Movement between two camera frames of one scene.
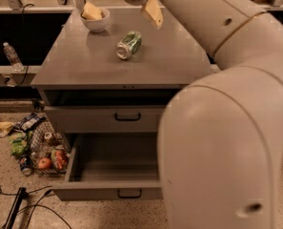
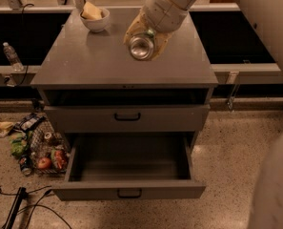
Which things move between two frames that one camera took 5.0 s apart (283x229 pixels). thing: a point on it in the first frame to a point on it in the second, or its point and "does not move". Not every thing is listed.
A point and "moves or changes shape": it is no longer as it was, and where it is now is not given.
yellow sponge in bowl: (91, 11) does not move
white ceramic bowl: (96, 25) does not move
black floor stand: (22, 193) does not move
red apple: (44, 163) does not move
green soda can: (129, 45) moves or changes shape
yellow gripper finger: (153, 11) to (160, 42)
